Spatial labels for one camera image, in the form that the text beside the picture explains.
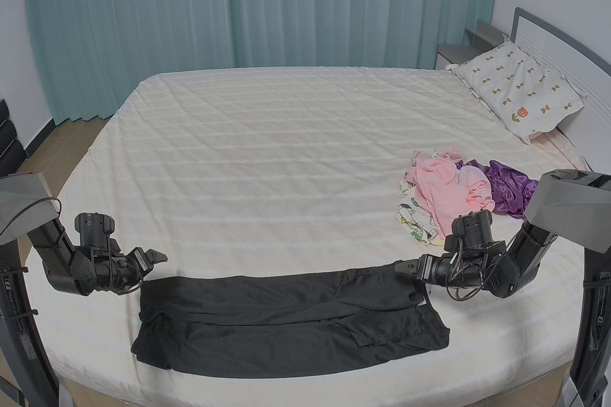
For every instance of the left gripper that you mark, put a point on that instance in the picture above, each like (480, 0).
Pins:
(133, 266)

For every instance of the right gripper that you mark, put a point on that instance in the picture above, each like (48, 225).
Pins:
(439, 271)

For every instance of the black T-shirt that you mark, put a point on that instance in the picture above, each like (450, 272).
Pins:
(267, 324)

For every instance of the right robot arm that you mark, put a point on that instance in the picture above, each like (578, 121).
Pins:
(568, 214)

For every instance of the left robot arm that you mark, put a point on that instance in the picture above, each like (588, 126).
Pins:
(57, 262)

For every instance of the bed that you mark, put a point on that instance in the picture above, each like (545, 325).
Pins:
(262, 147)

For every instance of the white printed garment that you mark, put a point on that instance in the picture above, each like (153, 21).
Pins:
(417, 228)

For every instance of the pink garment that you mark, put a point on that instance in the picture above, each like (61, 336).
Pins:
(444, 200)

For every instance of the purple garment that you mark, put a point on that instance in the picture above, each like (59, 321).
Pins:
(510, 190)

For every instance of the black chest of drawers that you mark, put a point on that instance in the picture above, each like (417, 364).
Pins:
(9, 142)

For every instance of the white printed pillow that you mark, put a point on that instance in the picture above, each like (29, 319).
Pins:
(520, 90)

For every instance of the grey bedside table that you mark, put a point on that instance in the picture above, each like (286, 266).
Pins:
(453, 54)

